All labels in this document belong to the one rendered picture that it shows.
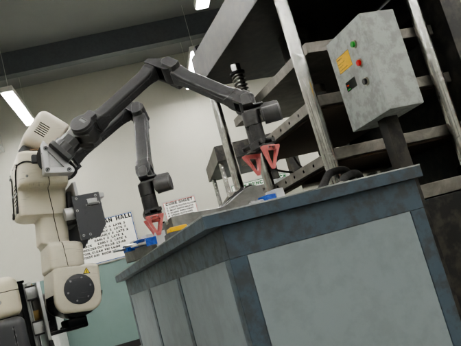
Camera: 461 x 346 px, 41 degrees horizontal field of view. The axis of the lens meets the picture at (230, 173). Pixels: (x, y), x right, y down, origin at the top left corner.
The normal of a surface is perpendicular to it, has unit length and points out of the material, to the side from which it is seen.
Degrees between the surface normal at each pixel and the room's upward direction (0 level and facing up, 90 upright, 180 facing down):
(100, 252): 90
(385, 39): 90
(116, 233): 90
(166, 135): 90
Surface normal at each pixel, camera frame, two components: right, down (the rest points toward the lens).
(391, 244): 0.29, -0.23
